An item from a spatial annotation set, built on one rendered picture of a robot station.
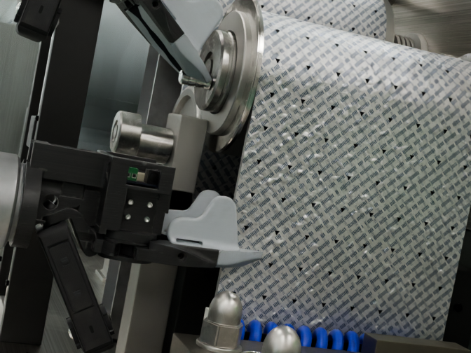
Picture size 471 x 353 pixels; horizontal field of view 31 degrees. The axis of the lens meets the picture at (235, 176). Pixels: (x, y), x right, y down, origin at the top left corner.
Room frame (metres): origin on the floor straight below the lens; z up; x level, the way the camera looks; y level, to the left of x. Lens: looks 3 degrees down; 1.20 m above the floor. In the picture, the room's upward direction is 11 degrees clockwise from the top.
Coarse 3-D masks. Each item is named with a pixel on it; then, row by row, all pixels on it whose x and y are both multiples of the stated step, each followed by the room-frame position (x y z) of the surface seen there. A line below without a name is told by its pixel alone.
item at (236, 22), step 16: (240, 16) 0.76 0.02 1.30; (240, 32) 0.76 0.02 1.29; (240, 48) 0.75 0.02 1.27; (240, 64) 0.74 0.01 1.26; (240, 80) 0.73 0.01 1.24; (240, 96) 0.74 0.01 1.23; (208, 112) 0.80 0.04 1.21; (224, 112) 0.76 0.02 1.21; (208, 128) 0.79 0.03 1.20; (224, 128) 0.76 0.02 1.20
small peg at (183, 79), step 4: (180, 72) 0.76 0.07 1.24; (180, 76) 0.76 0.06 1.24; (184, 76) 0.75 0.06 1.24; (188, 76) 0.75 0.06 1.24; (180, 80) 0.75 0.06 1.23; (184, 80) 0.75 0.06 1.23; (188, 80) 0.75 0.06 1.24; (192, 80) 0.75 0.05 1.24; (196, 80) 0.76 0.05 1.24; (184, 84) 0.76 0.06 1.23; (188, 84) 0.76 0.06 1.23; (192, 84) 0.76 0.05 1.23; (196, 84) 0.76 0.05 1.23; (200, 84) 0.76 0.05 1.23; (204, 84) 0.76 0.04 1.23; (208, 84) 0.76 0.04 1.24; (204, 88) 0.76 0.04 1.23; (208, 88) 0.76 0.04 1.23
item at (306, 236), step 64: (256, 128) 0.74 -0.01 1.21; (256, 192) 0.74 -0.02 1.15; (320, 192) 0.76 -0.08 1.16; (384, 192) 0.78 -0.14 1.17; (448, 192) 0.80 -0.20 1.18; (320, 256) 0.76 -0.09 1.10; (384, 256) 0.78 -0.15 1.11; (448, 256) 0.81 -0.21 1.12; (320, 320) 0.77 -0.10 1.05; (384, 320) 0.79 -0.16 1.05
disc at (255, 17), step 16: (240, 0) 0.79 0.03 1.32; (256, 0) 0.76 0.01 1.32; (224, 16) 0.83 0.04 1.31; (256, 16) 0.74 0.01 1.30; (256, 32) 0.74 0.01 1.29; (256, 48) 0.73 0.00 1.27; (256, 64) 0.72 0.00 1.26; (256, 80) 0.72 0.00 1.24; (240, 112) 0.74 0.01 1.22; (240, 128) 0.74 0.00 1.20; (208, 144) 0.80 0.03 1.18; (224, 144) 0.76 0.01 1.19
